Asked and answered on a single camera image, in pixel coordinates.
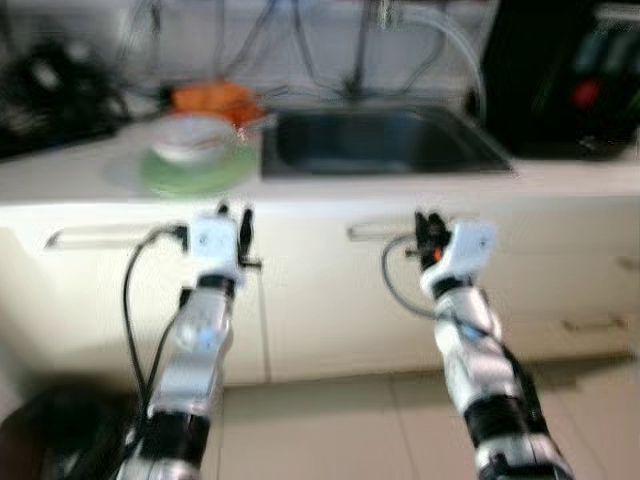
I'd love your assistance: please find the pale green plate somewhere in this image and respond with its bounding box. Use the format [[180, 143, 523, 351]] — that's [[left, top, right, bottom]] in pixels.
[[138, 140, 259, 196]]

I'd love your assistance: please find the white bowl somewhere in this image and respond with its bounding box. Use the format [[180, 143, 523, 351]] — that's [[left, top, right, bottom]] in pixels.
[[150, 112, 239, 166]]

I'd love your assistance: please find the orange plate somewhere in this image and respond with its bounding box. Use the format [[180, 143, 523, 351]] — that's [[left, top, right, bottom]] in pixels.
[[225, 108, 273, 136]]

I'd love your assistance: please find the orange bowl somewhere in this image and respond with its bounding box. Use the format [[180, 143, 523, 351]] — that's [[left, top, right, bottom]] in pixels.
[[172, 82, 259, 119]]

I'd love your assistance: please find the white kitchen cabinet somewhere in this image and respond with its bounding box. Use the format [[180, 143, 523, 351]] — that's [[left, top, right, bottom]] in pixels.
[[0, 195, 640, 386]]

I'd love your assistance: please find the chrome kitchen faucet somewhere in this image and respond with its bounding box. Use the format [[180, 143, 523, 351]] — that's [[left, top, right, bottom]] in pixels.
[[340, 0, 401, 103]]

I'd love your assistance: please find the stainless steel sink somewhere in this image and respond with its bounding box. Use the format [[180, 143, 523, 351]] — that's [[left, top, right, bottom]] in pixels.
[[260, 105, 516, 181]]

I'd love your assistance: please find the black charger with white label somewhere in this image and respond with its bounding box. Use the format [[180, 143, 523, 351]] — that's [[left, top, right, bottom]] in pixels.
[[60, 55, 129, 121], [5, 45, 76, 116]]

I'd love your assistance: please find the black power strip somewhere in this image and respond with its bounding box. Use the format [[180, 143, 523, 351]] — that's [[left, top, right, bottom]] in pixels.
[[0, 115, 121, 161]]

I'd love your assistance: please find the large black appliance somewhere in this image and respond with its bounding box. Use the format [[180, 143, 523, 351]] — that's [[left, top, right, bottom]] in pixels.
[[478, 0, 640, 161]]

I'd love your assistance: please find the black rubbish bag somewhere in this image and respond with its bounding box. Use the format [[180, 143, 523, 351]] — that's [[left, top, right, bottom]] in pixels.
[[0, 385, 141, 480]]

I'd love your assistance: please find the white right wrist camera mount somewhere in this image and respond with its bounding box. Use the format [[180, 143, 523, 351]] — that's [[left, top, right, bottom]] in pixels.
[[421, 222, 498, 299]]

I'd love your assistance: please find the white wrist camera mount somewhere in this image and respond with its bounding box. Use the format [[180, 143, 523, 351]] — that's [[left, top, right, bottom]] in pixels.
[[421, 222, 498, 299], [188, 216, 242, 282]]

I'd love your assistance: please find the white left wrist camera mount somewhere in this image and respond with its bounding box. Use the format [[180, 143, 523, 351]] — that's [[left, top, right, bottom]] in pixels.
[[188, 216, 242, 282]]

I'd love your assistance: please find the silver cabinet handle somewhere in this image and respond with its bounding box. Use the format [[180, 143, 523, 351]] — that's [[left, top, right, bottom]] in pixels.
[[347, 218, 421, 241], [45, 224, 189, 251]]

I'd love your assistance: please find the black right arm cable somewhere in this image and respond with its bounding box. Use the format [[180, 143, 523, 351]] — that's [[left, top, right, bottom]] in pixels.
[[380, 235, 446, 323]]

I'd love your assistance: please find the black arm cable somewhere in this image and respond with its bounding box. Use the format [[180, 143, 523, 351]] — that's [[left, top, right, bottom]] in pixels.
[[380, 235, 446, 323], [120, 226, 191, 401]]

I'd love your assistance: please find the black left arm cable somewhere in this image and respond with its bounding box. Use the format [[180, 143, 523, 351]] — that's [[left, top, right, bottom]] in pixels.
[[120, 226, 191, 401]]

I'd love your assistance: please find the silver drawer handle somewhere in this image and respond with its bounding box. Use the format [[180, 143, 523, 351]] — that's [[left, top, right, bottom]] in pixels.
[[560, 317, 629, 334]]

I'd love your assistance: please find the white flexible hose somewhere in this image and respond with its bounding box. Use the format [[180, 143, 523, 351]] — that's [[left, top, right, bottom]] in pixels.
[[400, 5, 488, 123]]

